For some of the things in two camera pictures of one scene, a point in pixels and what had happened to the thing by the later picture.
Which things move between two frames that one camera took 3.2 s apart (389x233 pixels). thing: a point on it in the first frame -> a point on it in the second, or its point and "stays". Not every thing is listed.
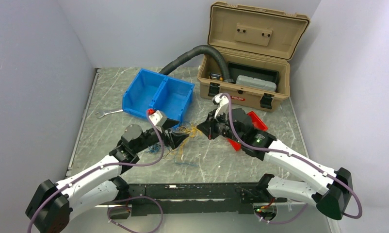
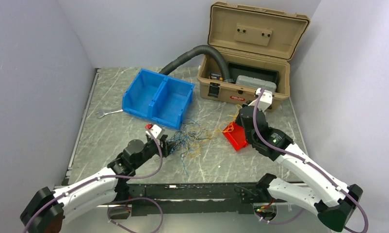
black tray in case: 237,69 stays
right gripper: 208,126 -> 238,118
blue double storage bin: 149,91 stays
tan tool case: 258,42 stays
